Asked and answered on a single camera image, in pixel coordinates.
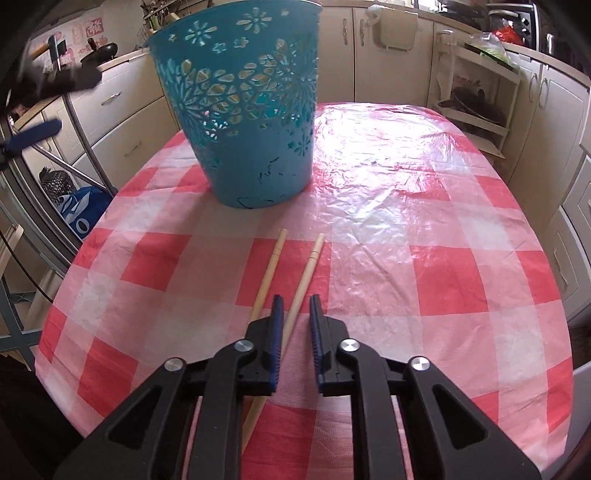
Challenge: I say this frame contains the blue printed bag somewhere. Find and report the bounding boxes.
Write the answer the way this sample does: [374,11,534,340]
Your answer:
[59,184,115,241]

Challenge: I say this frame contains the wooden chopstick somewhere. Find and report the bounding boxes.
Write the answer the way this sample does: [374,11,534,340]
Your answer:
[249,228,290,321]
[240,233,327,448]

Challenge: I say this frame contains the dark pans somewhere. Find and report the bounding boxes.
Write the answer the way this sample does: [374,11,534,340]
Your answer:
[438,87,507,136]

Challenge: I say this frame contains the cream cabinet with drawers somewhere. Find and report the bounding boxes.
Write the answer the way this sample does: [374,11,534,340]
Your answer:
[13,48,182,188]

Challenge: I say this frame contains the red plastic bag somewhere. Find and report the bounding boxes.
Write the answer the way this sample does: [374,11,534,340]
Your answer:
[491,22,526,45]

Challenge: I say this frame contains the patterned fabric bag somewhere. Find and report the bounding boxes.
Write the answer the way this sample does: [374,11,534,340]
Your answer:
[38,165,78,207]

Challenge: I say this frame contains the cream base cabinets with doors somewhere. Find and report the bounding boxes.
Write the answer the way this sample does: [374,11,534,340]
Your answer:
[318,4,440,106]

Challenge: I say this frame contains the metal spice rack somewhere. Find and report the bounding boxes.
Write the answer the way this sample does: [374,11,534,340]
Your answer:
[137,0,182,38]

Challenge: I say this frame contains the red white checkered tablecloth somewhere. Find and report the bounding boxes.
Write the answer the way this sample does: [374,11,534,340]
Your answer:
[34,102,576,480]

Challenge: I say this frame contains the teal perforated plastic basket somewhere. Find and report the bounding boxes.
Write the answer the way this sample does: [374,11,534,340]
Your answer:
[145,0,323,210]

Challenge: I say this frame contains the bagged green vegetables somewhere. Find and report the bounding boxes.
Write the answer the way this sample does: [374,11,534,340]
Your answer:
[463,33,519,71]

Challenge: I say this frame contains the pink wall stickers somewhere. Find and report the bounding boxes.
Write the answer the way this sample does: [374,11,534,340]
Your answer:
[28,17,105,66]

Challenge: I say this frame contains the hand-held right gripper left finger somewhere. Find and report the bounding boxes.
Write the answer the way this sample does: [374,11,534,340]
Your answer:
[53,295,284,480]

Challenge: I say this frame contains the person's dark clothing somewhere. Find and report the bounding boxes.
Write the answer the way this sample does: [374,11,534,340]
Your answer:
[0,354,85,480]

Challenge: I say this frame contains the black cooking pot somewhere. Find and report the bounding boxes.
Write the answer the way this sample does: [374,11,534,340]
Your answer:
[80,39,119,64]

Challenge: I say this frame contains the white hanging plastic bin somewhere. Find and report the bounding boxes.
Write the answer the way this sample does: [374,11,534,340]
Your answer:
[378,8,419,50]

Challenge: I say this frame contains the white base cabinet with drawers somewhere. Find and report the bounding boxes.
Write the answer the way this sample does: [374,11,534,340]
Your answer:
[502,44,591,326]

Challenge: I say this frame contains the metal chair frame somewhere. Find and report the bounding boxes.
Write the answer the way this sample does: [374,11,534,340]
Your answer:
[0,91,117,358]

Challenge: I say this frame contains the white kitchen trolley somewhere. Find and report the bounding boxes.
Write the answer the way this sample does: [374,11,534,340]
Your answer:
[431,29,523,158]

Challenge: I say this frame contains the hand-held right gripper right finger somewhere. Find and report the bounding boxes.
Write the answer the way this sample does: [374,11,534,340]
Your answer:
[310,295,541,480]

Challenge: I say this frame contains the black toaster oven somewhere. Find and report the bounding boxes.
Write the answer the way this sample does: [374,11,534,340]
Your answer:
[487,1,539,50]

